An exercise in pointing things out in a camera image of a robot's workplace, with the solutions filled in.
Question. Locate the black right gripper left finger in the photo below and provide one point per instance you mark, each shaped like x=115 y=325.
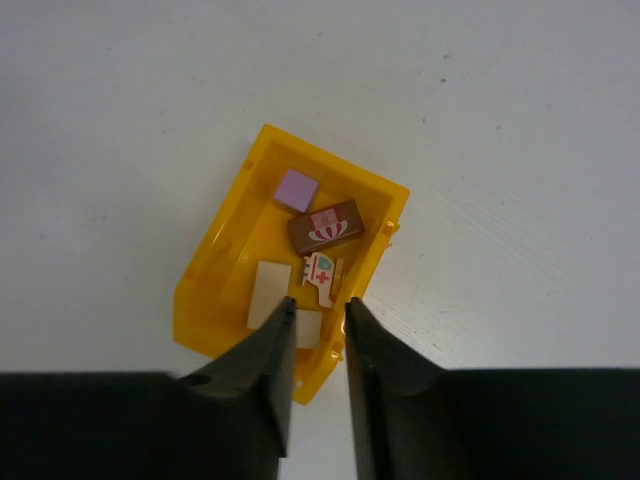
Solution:
x=259 y=369

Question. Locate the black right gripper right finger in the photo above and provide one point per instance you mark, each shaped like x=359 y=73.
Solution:
x=399 y=412

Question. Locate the yellow plastic bin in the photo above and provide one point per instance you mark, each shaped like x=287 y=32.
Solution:
x=212 y=299

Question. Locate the beige cube with windows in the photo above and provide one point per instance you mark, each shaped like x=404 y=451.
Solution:
x=308 y=328

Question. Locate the plain beige rectangular block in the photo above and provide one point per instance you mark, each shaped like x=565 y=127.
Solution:
x=270 y=287

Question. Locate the brown rectangular wooden block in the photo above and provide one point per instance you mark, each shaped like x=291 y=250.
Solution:
x=326 y=227

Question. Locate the helicopter shaped wooden piece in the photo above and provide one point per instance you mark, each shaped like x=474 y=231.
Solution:
x=325 y=274

